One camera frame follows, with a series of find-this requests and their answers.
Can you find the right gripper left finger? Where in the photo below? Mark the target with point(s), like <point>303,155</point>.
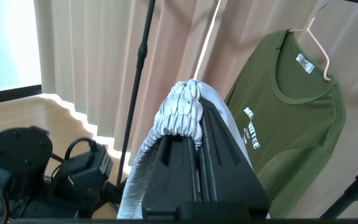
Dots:
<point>169,180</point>

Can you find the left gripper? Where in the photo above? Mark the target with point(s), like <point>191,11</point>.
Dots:
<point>73,205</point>

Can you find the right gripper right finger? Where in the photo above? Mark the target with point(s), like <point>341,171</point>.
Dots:
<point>232,174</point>

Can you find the pale grey shorts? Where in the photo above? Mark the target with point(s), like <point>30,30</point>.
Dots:
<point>182,109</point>

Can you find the green printed shirt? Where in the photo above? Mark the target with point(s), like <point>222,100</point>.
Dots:
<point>291,124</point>

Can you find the pink clothes hanger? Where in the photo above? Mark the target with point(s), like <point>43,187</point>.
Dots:
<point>320,49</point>

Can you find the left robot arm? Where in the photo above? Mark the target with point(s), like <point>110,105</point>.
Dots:
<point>17,155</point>

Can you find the black clothes rack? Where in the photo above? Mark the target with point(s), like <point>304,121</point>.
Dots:
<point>138,68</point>

